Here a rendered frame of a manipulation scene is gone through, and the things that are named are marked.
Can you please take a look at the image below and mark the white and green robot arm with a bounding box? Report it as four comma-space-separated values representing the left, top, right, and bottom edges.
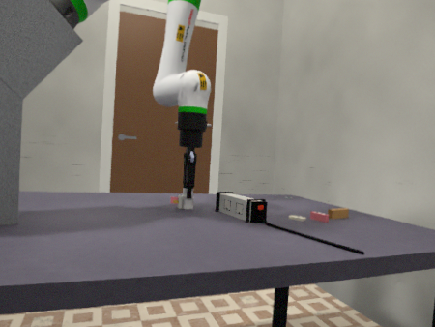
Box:
49, 0, 211, 132

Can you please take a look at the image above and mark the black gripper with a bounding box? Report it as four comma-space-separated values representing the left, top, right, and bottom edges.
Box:
179, 131, 203, 209

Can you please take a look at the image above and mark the small orange block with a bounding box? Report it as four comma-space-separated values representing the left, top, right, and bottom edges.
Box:
328, 208, 349, 219

